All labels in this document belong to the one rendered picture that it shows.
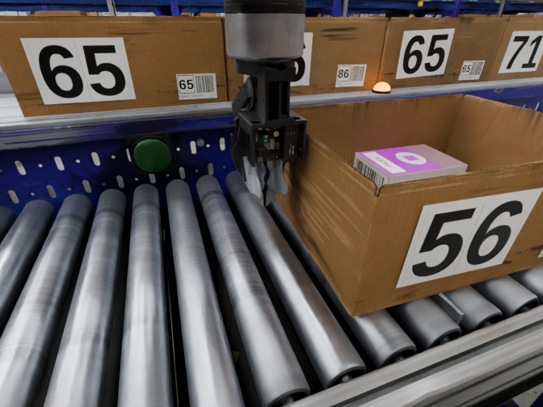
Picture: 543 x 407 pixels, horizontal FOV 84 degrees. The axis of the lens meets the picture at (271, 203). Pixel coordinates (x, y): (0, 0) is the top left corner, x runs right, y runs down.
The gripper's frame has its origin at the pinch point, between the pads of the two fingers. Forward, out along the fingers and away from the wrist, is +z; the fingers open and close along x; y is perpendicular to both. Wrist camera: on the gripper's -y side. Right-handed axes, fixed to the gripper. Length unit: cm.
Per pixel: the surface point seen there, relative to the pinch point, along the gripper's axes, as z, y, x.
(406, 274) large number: 0.0, 21.9, 9.4
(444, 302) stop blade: 6.2, 22.7, 16.3
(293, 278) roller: 5.3, 13.4, -0.1
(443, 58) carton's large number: -15, -29, 60
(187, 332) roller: 6.0, 16.4, -14.4
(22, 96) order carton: -12.2, -28.9, -36.3
